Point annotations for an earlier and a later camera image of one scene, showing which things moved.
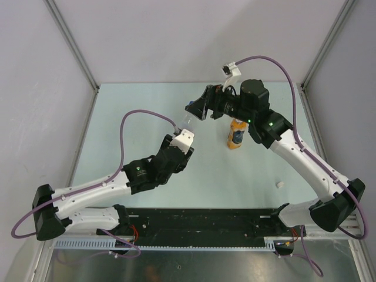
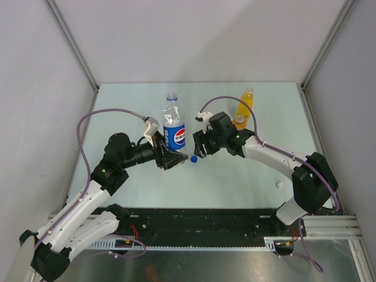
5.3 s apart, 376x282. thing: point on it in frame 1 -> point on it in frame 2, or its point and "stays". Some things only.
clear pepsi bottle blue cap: (187, 122) -> (174, 127)
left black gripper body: (187, 156) -> (158, 150)
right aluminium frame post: (347, 7) stays
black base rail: (197, 227) stays
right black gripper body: (225, 103) -> (215, 142)
